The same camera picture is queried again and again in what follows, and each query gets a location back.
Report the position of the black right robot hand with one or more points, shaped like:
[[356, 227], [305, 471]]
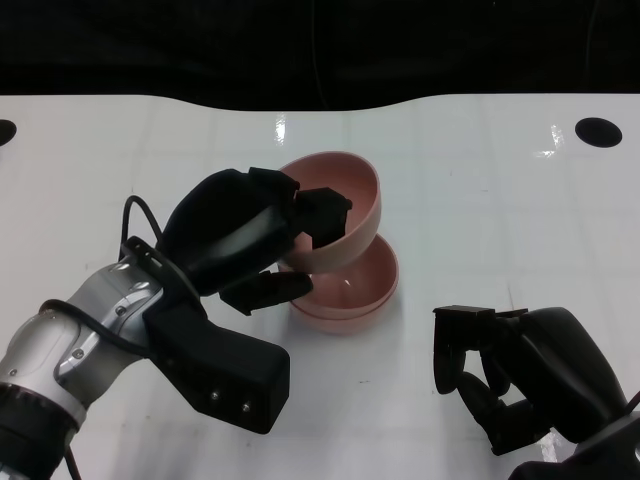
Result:
[[565, 360]]

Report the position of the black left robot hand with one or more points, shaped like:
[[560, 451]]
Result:
[[220, 230]]

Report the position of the pink plastic bowl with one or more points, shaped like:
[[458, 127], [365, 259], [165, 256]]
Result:
[[350, 180], [340, 325], [365, 290]]

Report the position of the black round table grommet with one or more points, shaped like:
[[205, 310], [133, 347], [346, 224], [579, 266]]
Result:
[[6, 133], [598, 132]]

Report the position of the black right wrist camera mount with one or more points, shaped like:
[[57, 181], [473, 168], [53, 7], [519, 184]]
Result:
[[575, 467]]

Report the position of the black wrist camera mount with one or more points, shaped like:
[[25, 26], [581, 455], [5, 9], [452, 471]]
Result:
[[225, 360], [575, 467]]

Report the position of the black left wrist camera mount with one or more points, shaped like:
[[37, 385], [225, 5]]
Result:
[[225, 360]]

